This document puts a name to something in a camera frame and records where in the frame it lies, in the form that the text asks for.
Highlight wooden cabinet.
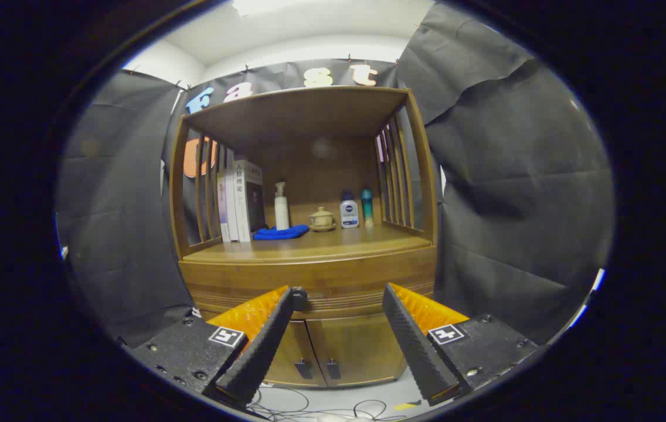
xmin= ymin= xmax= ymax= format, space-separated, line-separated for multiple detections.
xmin=169 ymin=86 xmax=439 ymax=389

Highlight white pump bottle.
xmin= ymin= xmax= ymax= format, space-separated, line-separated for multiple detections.
xmin=274 ymin=181 xmax=291 ymax=230

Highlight blue folded cloth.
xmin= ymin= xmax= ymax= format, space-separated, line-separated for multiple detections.
xmin=253 ymin=224 xmax=310 ymax=241

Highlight white lotion bottle blue cap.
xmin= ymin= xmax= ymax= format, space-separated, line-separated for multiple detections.
xmin=339 ymin=190 xmax=361 ymax=229

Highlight black floor cables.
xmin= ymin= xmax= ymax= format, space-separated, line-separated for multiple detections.
xmin=248 ymin=384 xmax=389 ymax=421

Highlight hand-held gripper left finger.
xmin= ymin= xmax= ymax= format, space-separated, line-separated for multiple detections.
xmin=132 ymin=285 xmax=294 ymax=408

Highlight thin lavender book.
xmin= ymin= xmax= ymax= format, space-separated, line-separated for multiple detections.
xmin=217 ymin=170 xmax=231 ymax=243

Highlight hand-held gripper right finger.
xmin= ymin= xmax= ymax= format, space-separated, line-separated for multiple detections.
xmin=382 ymin=283 xmax=539 ymax=406

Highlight wooden drawer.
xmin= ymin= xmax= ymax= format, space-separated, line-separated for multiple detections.
xmin=179 ymin=246 xmax=437 ymax=320

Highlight wooden countertop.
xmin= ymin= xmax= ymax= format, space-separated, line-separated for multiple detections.
xmin=184 ymin=223 xmax=434 ymax=264

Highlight beige lidded ceramic teacup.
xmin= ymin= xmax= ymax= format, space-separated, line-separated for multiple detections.
xmin=309 ymin=206 xmax=337 ymax=232

